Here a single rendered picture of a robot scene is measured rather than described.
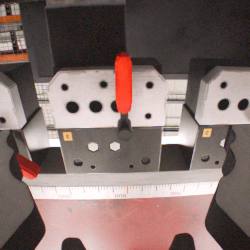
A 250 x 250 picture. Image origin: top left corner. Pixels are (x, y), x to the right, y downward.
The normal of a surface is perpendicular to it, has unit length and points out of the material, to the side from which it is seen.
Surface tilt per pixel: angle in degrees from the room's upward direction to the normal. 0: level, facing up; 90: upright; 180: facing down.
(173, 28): 90
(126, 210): 90
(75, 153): 90
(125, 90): 90
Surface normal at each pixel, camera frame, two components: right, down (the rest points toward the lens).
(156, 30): 0.03, 0.48
